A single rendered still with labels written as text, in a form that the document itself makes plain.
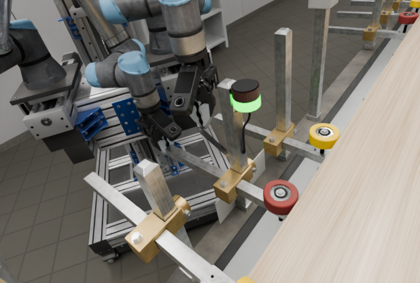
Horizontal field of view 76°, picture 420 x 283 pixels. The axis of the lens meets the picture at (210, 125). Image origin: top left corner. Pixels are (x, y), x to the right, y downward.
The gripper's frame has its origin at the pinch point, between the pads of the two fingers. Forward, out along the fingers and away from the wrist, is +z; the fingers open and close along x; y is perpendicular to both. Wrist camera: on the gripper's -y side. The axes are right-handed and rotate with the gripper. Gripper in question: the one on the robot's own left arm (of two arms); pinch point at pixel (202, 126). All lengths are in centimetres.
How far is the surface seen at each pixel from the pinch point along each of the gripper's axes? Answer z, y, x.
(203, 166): 14.7, -1.0, 2.5
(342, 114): 39, 62, -38
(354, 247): 10.7, -18.0, -36.1
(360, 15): 20, 140, -46
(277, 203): 10.1, -12.1, -20.8
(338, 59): 101, 248, -42
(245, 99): -12.4, -4.6, -13.6
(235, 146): 3.8, -2.1, -8.9
